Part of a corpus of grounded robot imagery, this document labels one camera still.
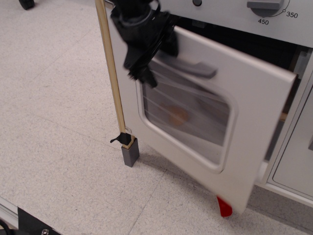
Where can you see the white right cabinet door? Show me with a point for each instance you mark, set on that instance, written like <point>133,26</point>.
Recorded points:
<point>294,170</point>

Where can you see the grey temperature dial knob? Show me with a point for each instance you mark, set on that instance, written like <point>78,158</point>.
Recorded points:
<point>265,8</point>

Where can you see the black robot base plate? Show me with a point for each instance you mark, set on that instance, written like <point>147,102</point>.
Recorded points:
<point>30,225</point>

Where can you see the white toy oven door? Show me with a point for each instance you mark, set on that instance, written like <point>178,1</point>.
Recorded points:
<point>234,102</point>

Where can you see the red plastic toy piece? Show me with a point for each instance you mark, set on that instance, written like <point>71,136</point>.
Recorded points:
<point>225,208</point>

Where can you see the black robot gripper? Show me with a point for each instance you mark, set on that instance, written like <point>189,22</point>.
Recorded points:
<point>145,31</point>

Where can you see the orange toy chicken drumstick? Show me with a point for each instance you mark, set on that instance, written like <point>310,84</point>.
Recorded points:
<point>177,115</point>

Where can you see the white toy kitchen cabinet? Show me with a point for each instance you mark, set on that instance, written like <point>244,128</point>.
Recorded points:
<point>284,40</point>

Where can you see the black caster wheel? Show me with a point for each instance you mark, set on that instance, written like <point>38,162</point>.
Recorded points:
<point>27,4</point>

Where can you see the black tape strip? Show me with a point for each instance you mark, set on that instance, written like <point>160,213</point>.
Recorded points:
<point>123,138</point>

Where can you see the light wooden corner post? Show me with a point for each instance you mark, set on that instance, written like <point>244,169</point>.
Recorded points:
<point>106,39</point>

